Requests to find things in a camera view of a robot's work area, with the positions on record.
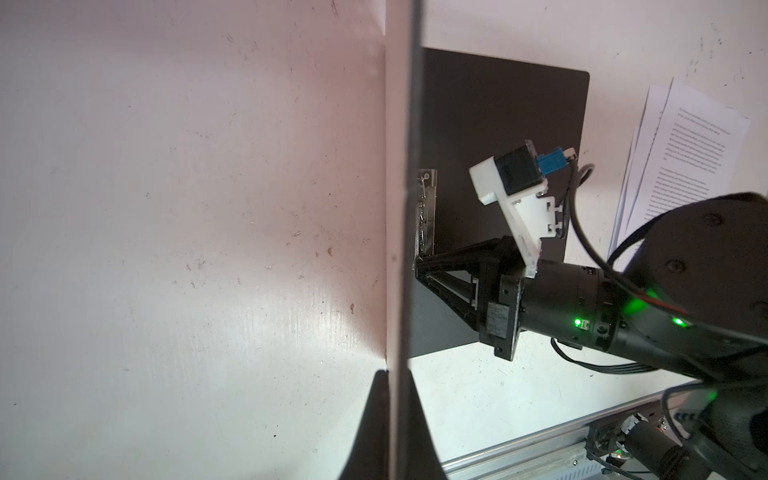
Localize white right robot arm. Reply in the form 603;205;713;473
415;193;767;479

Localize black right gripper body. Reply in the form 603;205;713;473
478;236;617;361

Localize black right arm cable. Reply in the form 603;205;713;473
548;161;697;376

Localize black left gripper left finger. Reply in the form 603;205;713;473
339;370;390;480

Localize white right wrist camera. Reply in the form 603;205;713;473
469;140;578;279

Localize printed paper sheets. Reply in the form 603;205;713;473
609;79;750;254

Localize white and black file folder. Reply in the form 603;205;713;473
383;0;591;480

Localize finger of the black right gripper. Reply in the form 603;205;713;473
415;238;501;273
416;270;479;331

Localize silver folder clip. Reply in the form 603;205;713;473
415;169;437;258

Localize aluminium front rail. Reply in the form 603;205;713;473
440;389;703;480

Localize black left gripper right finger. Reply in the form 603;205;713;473
400;370;447;479

